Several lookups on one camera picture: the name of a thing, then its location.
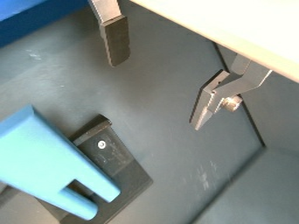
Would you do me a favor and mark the light blue square-circle object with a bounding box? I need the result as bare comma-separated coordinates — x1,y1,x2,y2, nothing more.
0,105,120,221

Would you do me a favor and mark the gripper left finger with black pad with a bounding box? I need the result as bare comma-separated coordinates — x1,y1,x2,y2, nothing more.
88,0,130,67

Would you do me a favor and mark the black curved fixture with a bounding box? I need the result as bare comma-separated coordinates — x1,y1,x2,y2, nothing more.
0,114,154,224

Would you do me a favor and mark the blue block with shaped holes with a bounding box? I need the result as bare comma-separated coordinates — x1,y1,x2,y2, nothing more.
0,0,88,48

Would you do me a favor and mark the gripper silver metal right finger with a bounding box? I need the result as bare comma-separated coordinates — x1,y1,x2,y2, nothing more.
189,55,272,130

